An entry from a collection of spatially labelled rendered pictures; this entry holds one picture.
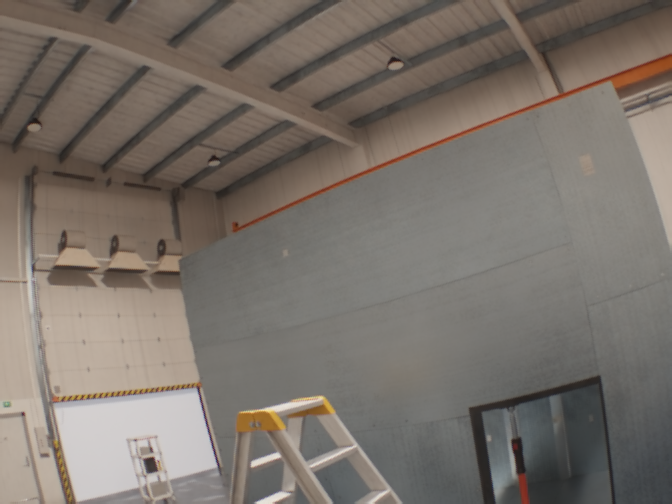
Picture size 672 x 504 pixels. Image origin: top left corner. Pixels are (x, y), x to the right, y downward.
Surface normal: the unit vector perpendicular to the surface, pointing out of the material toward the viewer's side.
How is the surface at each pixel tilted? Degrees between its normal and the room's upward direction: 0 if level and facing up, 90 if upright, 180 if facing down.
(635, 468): 90
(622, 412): 90
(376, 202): 90
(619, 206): 90
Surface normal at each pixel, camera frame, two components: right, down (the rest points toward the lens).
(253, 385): -0.57, -0.07
